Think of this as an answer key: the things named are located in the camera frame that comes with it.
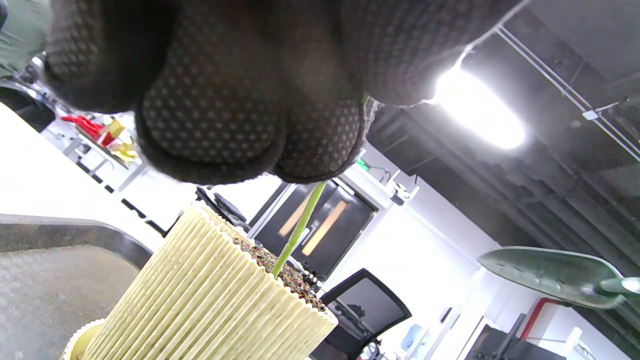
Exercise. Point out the bright ceiling light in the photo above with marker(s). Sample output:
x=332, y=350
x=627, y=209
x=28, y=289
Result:
x=477, y=110

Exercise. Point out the brown potting mix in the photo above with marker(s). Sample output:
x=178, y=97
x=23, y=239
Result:
x=285, y=272

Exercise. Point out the gold flower pot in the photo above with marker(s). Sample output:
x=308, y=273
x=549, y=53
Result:
x=210, y=300

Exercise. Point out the red pipe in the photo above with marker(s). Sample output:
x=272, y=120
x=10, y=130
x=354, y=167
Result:
x=535, y=315

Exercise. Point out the yellow foil item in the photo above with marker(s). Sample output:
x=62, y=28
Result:
x=120, y=142

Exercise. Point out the person's left hand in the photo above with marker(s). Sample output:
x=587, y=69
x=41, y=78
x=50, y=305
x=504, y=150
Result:
x=250, y=75

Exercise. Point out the green plastic trowel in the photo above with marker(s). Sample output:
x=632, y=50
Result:
x=560, y=275

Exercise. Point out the dark brown tray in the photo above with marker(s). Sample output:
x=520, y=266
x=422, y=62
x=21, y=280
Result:
x=60, y=290

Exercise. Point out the ceiling conduit pipe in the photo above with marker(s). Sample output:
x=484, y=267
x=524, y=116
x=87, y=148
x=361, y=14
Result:
x=570, y=90

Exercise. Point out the black office chair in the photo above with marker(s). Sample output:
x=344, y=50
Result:
x=365, y=305

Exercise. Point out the green plant stem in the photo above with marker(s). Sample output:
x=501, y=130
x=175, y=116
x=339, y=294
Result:
x=325, y=230

